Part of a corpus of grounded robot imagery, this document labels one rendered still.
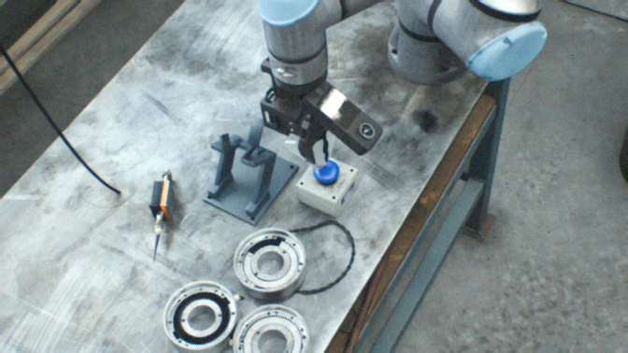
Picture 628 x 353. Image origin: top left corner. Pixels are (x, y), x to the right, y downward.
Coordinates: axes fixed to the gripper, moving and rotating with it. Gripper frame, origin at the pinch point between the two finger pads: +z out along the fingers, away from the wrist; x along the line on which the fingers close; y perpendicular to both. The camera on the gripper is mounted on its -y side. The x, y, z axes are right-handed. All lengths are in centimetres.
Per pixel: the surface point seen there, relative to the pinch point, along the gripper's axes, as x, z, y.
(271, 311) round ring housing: 22.5, 5.3, -4.1
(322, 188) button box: 2.0, 3.7, -0.5
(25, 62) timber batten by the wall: -41, 86, 145
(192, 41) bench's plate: -17.7, 8.2, 39.4
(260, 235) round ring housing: 12.9, 5.2, 4.0
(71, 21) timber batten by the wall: -63, 86, 143
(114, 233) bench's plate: 22.1, 8.3, 25.9
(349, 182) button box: -0.9, 4.0, -3.6
